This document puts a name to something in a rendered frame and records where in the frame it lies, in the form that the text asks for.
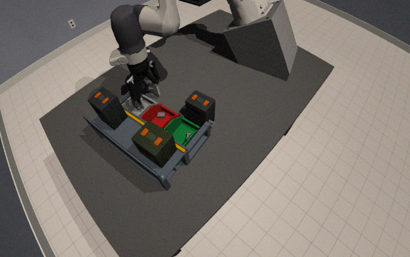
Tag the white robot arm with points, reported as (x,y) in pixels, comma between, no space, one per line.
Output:
(130,23)

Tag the red open bin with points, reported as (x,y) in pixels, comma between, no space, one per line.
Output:
(151,114)

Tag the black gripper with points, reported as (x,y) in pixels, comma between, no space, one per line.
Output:
(138,72)

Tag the green open bin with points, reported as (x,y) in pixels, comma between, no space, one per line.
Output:
(179,127)

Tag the yellow flat bar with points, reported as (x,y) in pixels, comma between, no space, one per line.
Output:
(142,123)

